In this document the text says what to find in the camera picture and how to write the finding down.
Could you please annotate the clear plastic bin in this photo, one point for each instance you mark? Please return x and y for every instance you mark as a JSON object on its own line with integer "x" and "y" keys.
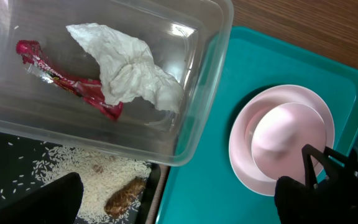
{"x": 187, "y": 39}

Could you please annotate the teal plastic tray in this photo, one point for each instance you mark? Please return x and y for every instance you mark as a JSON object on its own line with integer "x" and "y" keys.
{"x": 206, "y": 190}

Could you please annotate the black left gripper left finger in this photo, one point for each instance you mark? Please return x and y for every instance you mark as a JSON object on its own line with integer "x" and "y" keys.
{"x": 56, "y": 202}

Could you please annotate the brown food piece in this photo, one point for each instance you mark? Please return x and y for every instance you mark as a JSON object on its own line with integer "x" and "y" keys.
{"x": 120, "y": 201}

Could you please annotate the white napkin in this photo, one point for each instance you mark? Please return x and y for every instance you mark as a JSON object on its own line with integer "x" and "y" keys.
{"x": 127, "y": 68}

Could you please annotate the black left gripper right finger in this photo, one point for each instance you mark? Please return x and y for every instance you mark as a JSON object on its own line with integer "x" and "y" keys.
{"x": 330, "y": 191}

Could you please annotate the red snack wrapper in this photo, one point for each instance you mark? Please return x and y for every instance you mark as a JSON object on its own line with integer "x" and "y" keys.
{"x": 87, "y": 89}

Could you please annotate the small pink plate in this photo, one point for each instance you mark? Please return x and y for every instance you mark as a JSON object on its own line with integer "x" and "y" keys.
{"x": 280, "y": 136}

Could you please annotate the large white plate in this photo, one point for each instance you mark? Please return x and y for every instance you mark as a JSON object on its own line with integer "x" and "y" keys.
{"x": 246, "y": 122}

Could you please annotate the black tray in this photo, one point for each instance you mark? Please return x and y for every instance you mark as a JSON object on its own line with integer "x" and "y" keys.
{"x": 21, "y": 159}

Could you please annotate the spilled rice pile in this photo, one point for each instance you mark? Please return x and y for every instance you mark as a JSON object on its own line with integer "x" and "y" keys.
{"x": 101, "y": 175}

